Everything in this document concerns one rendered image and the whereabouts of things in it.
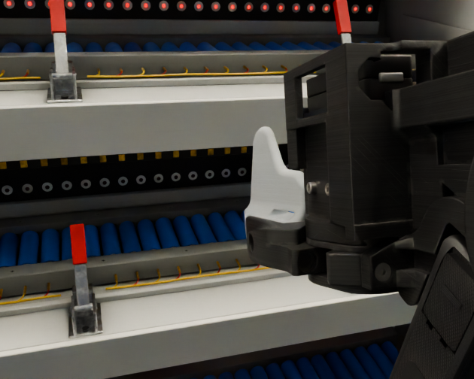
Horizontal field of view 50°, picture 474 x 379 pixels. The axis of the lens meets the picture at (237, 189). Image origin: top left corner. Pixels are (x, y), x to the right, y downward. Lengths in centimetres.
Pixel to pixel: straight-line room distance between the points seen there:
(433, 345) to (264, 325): 34
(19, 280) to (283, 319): 25
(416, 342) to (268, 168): 11
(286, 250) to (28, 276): 36
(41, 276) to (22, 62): 20
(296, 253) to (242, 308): 31
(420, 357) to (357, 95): 8
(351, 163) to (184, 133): 31
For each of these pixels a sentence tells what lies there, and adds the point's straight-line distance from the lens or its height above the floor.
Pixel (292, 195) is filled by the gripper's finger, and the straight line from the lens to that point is 23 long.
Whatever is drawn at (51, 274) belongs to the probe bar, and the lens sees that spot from 51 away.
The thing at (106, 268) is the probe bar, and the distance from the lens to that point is 51.
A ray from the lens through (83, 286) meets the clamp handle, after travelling 47.
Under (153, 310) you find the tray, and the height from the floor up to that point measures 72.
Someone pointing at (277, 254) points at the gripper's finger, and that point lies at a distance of 20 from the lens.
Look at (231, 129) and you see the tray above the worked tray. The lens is 46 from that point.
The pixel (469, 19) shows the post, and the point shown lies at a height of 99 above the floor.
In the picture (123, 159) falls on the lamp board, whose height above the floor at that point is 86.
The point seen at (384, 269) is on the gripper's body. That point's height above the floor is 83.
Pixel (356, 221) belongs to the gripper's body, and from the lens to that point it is 16.
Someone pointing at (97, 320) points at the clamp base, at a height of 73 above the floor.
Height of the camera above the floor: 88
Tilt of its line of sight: 6 degrees down
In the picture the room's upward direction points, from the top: 3 degrees counter-clockwise
